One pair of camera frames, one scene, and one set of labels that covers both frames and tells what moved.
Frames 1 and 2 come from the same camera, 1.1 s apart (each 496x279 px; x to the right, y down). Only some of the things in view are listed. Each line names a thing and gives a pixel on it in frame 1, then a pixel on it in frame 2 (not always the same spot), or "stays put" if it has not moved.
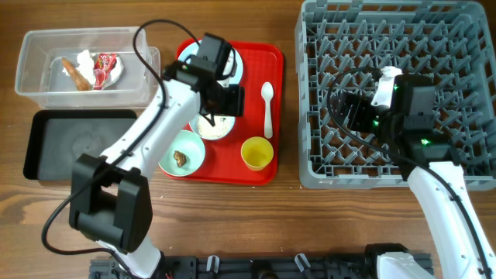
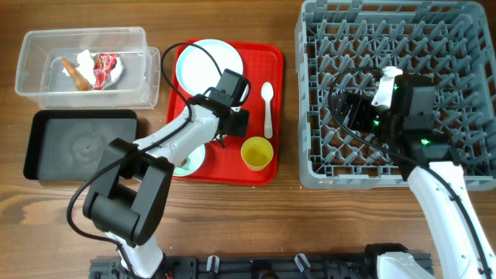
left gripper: (234, 103) -> (241, 129)
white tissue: (85, 62) stays put
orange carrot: (80, 80) stays put
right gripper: (361, 105) stays put
